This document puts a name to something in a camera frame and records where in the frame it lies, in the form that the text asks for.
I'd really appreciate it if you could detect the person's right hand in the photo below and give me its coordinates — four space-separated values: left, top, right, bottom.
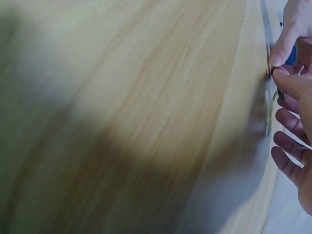
271 68 312 209

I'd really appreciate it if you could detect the person's left hand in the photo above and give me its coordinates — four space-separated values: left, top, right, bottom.
269 0 312 74

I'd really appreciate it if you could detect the small dark brown object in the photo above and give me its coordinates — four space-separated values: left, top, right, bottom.
269 67 285 102

